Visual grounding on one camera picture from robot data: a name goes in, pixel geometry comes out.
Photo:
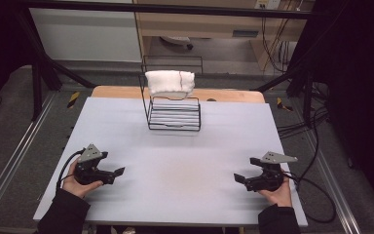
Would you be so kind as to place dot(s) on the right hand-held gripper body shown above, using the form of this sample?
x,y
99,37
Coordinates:
x,y
269,178

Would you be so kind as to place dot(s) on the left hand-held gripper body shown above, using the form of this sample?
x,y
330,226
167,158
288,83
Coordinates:
x,y
89,172

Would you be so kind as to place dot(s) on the white cabinet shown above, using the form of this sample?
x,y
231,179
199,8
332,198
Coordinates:
x,y
84,35

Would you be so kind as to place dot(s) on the pale grey table mat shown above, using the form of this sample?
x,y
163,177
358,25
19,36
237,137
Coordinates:
x,y
181,156

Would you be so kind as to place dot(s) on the white towel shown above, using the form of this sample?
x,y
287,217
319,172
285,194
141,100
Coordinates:
x,y
168,83

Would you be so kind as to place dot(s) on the black curtain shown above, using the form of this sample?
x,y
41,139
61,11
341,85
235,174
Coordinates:
x,y
360,81
0,48

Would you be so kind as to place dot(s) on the white chair base with castor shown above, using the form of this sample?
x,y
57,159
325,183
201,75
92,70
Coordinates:
x,y
177,40

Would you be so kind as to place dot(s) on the black frame crossbar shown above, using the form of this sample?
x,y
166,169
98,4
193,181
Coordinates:
x,y
175,9

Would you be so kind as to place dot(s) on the black metal stand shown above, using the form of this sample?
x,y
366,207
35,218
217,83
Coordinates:
x,y
307,94
37,81

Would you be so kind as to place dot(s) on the yellow black tape strip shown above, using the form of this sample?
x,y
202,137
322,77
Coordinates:
x,y
73,99
284,105

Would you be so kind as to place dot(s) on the aluminium floor rail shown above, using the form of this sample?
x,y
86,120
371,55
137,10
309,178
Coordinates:
x,y
334,185
16,152

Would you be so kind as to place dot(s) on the person's left hand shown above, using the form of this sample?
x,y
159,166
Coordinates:
x,y
76,187

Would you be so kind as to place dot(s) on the person's right hand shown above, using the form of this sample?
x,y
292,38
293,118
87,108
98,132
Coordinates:
x,y
280,196

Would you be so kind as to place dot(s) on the white power strip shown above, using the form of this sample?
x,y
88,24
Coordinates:
x,y
268,4

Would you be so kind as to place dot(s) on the light wooden desk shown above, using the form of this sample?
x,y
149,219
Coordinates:
x,y
207,27

